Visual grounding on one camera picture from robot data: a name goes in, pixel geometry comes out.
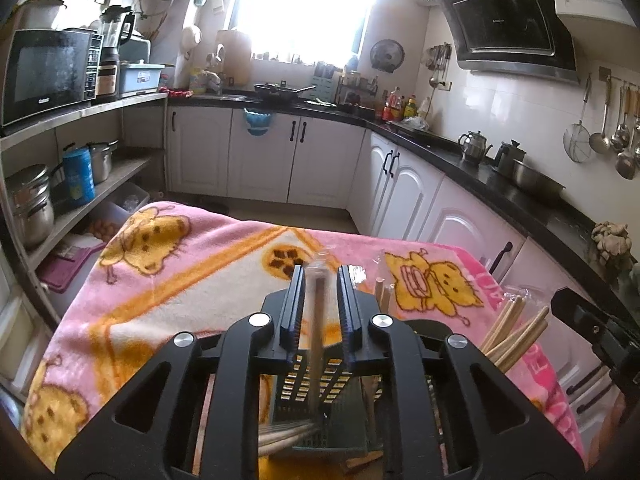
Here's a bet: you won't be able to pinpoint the clear plastic container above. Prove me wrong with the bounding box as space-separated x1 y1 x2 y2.
94 182 151 227

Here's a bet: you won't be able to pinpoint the blue hanging bag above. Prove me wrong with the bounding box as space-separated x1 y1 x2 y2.
243 107 274 138

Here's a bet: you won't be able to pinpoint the grey plastic box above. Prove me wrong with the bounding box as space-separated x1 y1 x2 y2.
118 62 166 96

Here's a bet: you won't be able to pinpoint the small hanging utensil rack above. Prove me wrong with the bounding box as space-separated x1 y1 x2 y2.
424 43 454 89

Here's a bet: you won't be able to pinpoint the stacked steel pots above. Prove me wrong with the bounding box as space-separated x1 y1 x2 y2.
4 163 56 249

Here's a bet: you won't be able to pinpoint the kitchen shelf unit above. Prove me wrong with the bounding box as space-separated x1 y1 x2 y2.
0 90 171 402

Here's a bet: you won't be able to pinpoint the black blender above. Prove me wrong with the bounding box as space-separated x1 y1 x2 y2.
97 5 137 99

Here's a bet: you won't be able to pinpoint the round wall fan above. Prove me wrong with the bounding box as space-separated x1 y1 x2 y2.
369 38 405 72

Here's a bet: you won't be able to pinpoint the black dish rack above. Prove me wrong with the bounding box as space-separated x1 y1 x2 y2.
337 69 379 111

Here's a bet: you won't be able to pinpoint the steel pot with lid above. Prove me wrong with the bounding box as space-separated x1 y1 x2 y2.
87 140 120 184

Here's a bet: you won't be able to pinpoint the row of hanging kitchen utensils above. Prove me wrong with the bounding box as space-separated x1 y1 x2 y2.
587 67 640 181

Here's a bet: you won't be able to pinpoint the white lower kitchen cabinets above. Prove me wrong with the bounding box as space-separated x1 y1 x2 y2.
164 102 640 441

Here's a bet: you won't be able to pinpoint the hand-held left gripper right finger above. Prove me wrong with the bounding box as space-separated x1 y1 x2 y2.
336 264 586 480

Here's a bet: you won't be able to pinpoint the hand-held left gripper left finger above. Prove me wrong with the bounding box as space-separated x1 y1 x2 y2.
55 265 307 480

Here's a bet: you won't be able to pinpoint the bundle of chopsticks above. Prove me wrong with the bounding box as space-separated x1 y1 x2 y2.
478 295 551 374

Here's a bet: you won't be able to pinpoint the pink printed blanket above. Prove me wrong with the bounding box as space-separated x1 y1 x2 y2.
20 200 587 480

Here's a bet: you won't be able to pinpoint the black range hood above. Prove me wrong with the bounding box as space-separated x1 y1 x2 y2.
429 0 582 86

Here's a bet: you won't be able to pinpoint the heap of brown eggs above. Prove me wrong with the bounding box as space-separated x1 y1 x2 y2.
87 217 124 244

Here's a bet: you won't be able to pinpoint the bunch of mushrooms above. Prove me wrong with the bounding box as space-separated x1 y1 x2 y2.
591 220 634 274

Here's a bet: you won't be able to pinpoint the blue canister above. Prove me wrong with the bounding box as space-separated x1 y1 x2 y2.
62 147 97 206

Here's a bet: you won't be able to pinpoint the steel basin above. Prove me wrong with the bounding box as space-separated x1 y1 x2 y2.
510 158 566 199

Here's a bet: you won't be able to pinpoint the black microwave oven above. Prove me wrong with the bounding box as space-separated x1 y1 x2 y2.
0 27 104 129

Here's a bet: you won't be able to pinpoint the steel kettle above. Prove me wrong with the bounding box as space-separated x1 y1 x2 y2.
457 129 494 164

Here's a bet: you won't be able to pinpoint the beige water jug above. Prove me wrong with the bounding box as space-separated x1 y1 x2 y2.
215 28 253 86

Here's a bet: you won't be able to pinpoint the wrapped chopstick pair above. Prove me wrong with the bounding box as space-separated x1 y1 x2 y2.
374 279 399 314

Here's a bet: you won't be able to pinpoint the black wok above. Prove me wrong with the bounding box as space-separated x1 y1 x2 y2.
253 81 317 101

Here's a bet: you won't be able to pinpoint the dark kettle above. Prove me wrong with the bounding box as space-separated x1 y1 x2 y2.
494 139 529 176

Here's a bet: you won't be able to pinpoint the plastic-wrapped wooden chopstick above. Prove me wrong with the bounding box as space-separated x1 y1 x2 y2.
309 259 332 413

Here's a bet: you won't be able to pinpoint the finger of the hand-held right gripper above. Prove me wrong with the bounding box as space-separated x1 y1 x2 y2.
549 287 627 362

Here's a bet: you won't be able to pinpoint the pink cutting board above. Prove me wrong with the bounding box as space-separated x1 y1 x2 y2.
37 242 106 292

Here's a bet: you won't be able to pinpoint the hanging wire strainer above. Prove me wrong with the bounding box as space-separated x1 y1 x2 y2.
563 74 596 164

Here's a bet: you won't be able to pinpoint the dark green plastic utensil basket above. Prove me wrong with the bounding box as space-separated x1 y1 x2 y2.
269 350 442 457

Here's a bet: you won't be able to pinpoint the group of condiment bottles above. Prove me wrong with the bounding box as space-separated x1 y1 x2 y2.
382 87 419 124

